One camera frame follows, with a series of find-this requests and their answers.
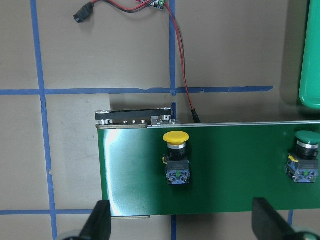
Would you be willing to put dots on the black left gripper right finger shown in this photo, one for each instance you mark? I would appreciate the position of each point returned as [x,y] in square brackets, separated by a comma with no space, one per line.
[268,224]

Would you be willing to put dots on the black cable connector plug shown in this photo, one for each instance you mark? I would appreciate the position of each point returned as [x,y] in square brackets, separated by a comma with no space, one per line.
[85,12]

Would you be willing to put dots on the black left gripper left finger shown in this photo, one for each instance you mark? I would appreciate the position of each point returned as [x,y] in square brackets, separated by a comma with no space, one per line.
[98,225]

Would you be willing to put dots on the green conveyor belt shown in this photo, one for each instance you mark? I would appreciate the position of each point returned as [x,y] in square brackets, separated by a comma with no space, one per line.
[230,164]

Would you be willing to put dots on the yellow push button switch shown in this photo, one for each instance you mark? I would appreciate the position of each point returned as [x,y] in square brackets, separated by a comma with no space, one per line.
[176,161]

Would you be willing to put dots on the green plastic tray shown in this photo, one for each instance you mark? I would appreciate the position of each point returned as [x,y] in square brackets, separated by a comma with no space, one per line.
[309,90]

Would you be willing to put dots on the small motor controller board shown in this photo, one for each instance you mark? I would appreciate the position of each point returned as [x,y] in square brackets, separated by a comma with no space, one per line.
[158,4]

